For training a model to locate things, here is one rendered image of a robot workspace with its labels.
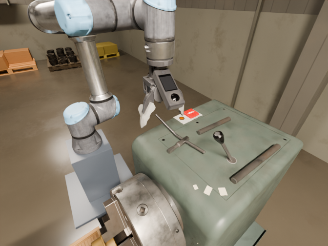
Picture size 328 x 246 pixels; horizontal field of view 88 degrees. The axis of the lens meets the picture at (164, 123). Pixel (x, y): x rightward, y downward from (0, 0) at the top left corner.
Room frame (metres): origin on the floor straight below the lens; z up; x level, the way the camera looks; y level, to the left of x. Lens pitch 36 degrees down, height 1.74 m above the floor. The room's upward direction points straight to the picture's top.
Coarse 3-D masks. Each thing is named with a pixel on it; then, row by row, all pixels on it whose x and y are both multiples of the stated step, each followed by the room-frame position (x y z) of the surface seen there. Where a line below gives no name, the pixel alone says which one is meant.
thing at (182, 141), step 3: (183, 138) 0.53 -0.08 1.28; (186, 138) 0.53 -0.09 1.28; (180, 141) 0.51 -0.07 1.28; (183, 141) 0.51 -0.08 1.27; (177, 144) 0.49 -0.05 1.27; (180, 144) 0.50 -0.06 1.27; (171, 147) 0.48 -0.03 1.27; (174, 147) 0.48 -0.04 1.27; (168, 150) 0.46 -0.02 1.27; (171, 150) 0.46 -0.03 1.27
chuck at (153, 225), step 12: (132, 180) 0.37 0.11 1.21; (120, 192) 0.32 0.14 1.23; (132, 192) 0.31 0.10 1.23; (144, 192) 0.31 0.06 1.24; (120, 204) 0.27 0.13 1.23; (132, 204) 0.27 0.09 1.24; (144, 204) 0.27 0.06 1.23; (156, 204) 0.28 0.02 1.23; (132, 216) 0.24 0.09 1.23; (144, 216) 0.24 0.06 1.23; (156, 216) 0.24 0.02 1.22; (132, 228) 0.22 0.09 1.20; (144, 228) 0.21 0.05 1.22; (156, 228) 0.22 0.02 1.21; (168, 228) 0.22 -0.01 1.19; (144, 240) 0.19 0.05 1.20; (156, 240) 0.19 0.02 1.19; (168, 240) 0.20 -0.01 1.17
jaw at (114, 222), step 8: (112, 192) 0.33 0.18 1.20; (112, 200) 0.31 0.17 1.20; (112, 208) 0.28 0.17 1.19; (104, 216) 0.28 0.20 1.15; (112, 216) 0.27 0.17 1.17; (120, 216) 0.27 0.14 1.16; (104, 224) 0.25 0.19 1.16; (112, 224) 0.25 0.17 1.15; (120, 224) 0.26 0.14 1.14; (104, 232) 0.23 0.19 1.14; (112, 232) 0.24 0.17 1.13; (104, 240) 0.22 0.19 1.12
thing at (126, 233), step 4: (128, 228) 0.28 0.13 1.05; (120, 232) 0.26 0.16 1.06; (124, 232) 0.27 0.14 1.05; (128, 232) 0.27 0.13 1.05; (116, 236) 0.25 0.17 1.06; (120, 236) 0.25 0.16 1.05; (124, 236) 0.26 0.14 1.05; (128, 236) 0.26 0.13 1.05; (116, 240) 0.24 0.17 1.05; (120, 240) 0.24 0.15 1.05; (124, 240) 0.25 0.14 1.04
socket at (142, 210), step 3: (138, 207) 0.26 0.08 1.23; (141, 207) 0.27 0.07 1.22; (144, 207) 0.26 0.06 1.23; (147, 207) 0.27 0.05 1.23; (138, 210) 0.26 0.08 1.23; (141, 210) 0.27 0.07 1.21; (144, 210) 0.27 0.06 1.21; (147, 210) 0.26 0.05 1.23; (138, 213) 0.25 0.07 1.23; (141, 213) 0.25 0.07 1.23; (144, 213) 0.25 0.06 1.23
